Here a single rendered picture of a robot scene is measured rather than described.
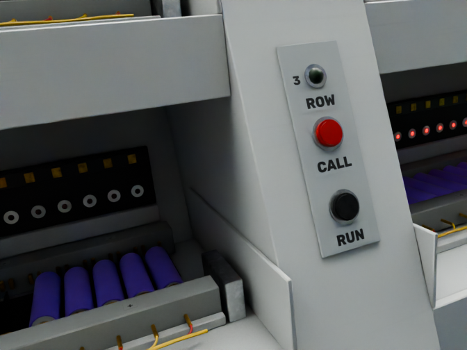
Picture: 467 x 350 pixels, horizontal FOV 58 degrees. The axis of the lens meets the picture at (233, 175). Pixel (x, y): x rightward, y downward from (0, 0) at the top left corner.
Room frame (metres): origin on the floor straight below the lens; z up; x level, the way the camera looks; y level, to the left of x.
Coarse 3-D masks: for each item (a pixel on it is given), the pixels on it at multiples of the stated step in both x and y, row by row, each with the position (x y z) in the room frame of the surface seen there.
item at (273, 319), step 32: (192, 192) 0.37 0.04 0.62; (64, 224) 0.36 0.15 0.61; (96, 224) 0.36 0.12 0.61; (128, 224) 0.37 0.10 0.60; (192, 224) 0.40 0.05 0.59; (224, 224) 0.30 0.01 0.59; (0, 256) 0.34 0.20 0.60; (192, 256) 0.36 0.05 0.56; (224, 256) 0.31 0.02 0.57; (256, 256) 0.25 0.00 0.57; (224, 288) 0.26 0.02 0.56; (256, 288) 0.26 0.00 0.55; (288, 288) 0.22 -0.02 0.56; (256, 320) 0.27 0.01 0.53; (288, 320) 0.22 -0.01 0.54
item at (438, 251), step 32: (448, 96) 0.48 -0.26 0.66; (416, 128) 0.48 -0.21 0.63; (448, 128) 0.50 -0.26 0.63; (448, 160) 0.47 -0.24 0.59; (416, 192) 0.40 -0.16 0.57; (448, 192) 0.39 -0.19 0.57; (416, 224) 0.26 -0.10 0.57; (448, 224) 0.36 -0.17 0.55; (448, 256) 0.32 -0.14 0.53; (448, 288) 0.28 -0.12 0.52; (448, 320) 0.27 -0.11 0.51
